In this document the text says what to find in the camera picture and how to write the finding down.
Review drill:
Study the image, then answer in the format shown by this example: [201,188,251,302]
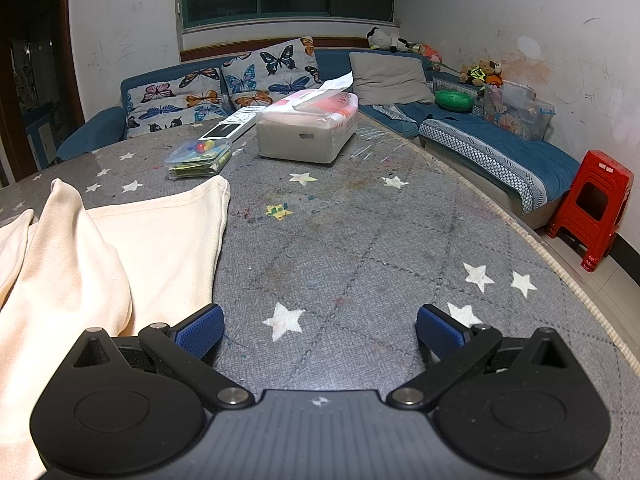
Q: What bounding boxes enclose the white flat box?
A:
[198,106,263,142]

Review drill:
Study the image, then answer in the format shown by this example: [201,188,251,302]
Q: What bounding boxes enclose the grey pillow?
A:
[348,51,437,107]

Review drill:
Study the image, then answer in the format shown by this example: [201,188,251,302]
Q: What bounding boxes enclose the black and white plush toy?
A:
[367,27,408,53]

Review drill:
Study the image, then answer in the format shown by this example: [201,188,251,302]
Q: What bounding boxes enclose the large wrapped tissue pack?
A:
[256,72,361,165]

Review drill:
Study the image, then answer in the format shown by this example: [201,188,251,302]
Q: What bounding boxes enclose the blue corner sofa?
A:
[55,47,583,231]

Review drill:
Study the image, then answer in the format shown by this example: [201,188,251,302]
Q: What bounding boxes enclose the clear plastic toy case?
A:
[164,138,233,179]

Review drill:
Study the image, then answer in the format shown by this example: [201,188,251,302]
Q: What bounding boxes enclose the yellow green toy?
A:
[459,62,486,87]

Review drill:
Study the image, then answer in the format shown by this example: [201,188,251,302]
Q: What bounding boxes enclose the grey star-print table mat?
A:
[0,110,635,480]

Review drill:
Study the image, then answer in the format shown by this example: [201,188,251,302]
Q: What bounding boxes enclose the red plastic stool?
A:
[545,150,635,273]

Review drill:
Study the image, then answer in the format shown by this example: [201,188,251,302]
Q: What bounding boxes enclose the cream knit garment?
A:
[0,178,231,480]

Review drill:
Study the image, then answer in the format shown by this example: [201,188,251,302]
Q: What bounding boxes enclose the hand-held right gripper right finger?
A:
[386,303,571,409]

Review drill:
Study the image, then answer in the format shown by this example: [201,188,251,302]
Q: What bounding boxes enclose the clear plastic storage box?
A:
[482,80,557,142]

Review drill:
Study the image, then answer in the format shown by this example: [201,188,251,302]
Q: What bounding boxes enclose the dark wooden doorway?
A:
[0,0,86,186]

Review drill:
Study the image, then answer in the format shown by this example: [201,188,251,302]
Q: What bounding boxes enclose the blue patterned sofa cover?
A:
[417,110,583,216]

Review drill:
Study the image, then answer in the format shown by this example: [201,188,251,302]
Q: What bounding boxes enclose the butterfly print cushion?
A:
[125,66,236,138]
[221,36,323,111]

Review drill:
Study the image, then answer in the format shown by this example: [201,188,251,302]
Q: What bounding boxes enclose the green bowl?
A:
[434,89,475,112]

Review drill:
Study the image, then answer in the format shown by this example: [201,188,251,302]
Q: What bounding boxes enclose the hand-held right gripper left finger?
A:
[70,303,256,409]

